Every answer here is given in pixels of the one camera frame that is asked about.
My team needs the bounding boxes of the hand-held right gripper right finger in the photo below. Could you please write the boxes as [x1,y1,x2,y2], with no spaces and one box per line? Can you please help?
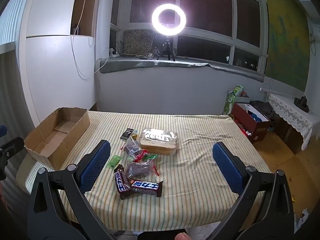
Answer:
[212,142,295,240]

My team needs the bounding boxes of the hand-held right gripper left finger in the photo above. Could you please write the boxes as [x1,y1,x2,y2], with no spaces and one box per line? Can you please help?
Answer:
[27,140,118,240]

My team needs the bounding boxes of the green candy packet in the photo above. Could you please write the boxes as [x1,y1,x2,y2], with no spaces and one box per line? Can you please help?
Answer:
[106,155,122,170]

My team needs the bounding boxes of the brown chocolate bar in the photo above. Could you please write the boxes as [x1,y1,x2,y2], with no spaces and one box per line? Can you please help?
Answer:
[114,164,132,200]

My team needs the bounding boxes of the red candy wrapper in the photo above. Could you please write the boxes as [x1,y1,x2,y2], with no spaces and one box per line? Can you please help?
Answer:
[134,149,148,163]

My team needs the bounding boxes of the snack packets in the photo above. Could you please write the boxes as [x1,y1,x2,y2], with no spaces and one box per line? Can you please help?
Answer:
[130,179,164,198]

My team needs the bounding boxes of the striped yellow tablecloth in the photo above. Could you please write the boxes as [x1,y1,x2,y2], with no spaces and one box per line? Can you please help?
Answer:
[16,110,273,232]

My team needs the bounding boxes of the small black snack packet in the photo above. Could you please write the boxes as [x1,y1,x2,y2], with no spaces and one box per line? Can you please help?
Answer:
[120,128,135,140]

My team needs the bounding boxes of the sliced bread packet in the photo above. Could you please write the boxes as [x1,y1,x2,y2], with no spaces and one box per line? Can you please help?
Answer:
[139,128,180,156]

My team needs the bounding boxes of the green gift bag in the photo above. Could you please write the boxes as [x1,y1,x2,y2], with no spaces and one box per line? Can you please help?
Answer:
[223,85,244,116]

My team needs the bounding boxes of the dark cloth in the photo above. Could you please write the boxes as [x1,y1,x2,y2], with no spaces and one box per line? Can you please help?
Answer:
[249,100,272,121]

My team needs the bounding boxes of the white cabinet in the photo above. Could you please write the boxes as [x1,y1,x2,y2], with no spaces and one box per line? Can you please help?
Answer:
[15,0,101,130]

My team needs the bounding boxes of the lace table cover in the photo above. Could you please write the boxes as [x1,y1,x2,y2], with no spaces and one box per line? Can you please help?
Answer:
[267,92,320,151]

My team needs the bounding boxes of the white floor scrap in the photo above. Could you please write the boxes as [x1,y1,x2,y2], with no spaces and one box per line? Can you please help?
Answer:
[294,208,310,233]

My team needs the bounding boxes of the white patterned board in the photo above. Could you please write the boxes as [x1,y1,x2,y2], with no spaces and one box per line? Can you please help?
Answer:
[259,76,307,97]

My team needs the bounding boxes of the dark figurine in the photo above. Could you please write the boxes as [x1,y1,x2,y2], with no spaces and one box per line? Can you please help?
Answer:
[294,95,310,113]

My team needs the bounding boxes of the grey windowsill cover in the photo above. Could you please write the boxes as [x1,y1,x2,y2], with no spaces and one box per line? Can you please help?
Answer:
[99,54,266,83]

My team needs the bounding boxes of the striped curtain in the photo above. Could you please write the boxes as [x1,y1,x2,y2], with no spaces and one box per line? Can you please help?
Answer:
[0,0,35,48]

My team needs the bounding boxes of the patterned cushion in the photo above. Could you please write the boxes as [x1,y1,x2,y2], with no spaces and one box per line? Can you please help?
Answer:
[122,29,155,56]

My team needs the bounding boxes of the black tripod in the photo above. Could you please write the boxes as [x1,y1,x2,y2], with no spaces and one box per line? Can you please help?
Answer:
[157,36,176,62]

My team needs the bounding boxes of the large window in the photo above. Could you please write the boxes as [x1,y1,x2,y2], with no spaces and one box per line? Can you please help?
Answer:
[110,0,269,75]

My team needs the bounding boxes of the white cable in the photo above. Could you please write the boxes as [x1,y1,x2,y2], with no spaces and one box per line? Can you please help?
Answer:
[71,0,93,80]

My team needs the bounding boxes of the green wall poster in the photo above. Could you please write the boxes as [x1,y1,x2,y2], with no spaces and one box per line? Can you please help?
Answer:
[263,0,311,92]

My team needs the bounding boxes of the ring light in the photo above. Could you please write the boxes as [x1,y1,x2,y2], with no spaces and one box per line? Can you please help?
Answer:
[151,3,187,37]

